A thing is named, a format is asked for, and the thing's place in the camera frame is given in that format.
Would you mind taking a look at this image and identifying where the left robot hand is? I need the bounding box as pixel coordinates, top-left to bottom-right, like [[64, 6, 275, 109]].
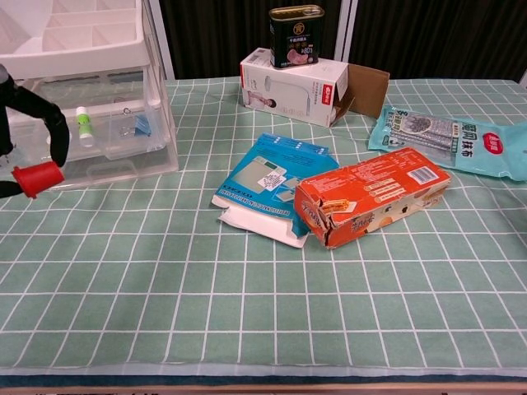
[[0, 63, 70, 199]]

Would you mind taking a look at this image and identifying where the red plastic cylinder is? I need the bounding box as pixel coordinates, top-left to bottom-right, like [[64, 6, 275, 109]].
[[11, 160, 66, 200]]

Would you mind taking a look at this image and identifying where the clear drawer with stationery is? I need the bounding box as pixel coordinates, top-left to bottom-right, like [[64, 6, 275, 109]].
[[7, 97, 166, 165]]

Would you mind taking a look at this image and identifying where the white plastic drawer organizer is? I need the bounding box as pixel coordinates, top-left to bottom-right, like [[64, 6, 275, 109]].
[[0, 0, 180, 191]]

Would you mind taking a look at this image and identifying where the clear empty drawer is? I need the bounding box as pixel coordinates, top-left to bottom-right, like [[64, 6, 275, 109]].
[[57, 142, 180, 188]]

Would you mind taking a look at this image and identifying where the green white glue stick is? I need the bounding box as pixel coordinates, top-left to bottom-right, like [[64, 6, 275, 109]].
[[75, 105, 96, 148]]

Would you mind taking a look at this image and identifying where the blue binder clip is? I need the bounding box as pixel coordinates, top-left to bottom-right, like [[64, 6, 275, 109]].
[[119, 107, 152, 139]]

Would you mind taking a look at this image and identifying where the blue scale cardboard box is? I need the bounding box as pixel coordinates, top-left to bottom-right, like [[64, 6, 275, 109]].
[[212, 132, 341, 249]]

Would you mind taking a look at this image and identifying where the green checked tablecloth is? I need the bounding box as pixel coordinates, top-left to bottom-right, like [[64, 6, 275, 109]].
[[0, 77, 527, 378]]

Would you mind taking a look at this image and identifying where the white cardboard lamp box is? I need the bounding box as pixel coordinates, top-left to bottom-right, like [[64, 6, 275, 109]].
[[240, 47, 390, 128]]

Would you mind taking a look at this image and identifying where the black luncheon meat can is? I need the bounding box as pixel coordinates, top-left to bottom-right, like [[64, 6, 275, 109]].
[[268, 4, 325, 70]]

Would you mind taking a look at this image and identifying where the orange biscuit box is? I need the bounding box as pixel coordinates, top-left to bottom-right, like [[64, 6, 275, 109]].
[[293, 146, 452, 251]]

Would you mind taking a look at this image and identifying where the black pleated curtain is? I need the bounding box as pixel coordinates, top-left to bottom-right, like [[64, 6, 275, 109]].
[[158, 0, 527, 82]]

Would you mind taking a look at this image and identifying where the light blue cloth package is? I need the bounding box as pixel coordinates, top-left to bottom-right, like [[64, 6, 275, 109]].
[[367, 104, 527, 183]]

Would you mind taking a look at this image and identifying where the white partition post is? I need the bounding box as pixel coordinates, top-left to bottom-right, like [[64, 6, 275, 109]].
[[333, 0, 360, 63]]

